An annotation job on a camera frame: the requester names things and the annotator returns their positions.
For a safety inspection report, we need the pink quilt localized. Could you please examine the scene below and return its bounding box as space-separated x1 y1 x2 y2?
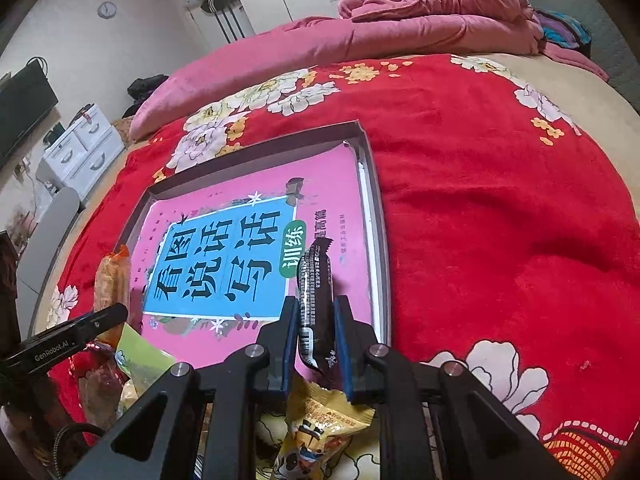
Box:
129 0 608 141

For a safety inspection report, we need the wall mounted television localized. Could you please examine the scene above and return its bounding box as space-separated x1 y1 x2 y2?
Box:
0 60 58 167

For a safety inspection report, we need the white drawer cabinet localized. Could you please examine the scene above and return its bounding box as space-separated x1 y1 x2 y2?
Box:
36 104 125 205

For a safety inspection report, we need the red floral blanket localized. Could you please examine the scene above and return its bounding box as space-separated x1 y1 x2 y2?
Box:
47 55 639 479

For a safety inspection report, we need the teal purple clothes pile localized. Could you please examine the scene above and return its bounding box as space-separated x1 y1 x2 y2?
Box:
535 9 592 58

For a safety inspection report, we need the dark shallow box tray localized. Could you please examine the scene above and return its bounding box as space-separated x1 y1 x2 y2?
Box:
119 122 390 342

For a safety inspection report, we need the round wall clock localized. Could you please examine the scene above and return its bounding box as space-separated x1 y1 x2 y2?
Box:
96 1 117 20

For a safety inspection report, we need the green snack packet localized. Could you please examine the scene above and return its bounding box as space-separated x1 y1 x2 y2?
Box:
115 323 176 396

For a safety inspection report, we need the clear wrapped pastry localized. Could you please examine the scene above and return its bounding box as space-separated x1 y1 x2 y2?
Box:
78 356 124 430

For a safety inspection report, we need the black snack bar wrapper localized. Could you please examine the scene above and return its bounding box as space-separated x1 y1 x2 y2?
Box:
296 237 337 376

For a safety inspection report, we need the beige bed sheet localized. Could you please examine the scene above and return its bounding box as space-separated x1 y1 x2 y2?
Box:
479 52 640 201

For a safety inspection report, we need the pink and blue book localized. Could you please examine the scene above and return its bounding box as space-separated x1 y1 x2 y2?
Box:
130 142 380 367

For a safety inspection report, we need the yellow snack packet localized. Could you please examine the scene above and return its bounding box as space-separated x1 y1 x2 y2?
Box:
271 375 375 479

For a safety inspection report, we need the black clothes pile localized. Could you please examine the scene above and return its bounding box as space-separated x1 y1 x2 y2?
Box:
122 75 168 118

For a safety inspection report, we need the orange cracker packet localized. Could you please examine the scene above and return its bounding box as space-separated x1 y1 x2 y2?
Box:
92 244 132 351

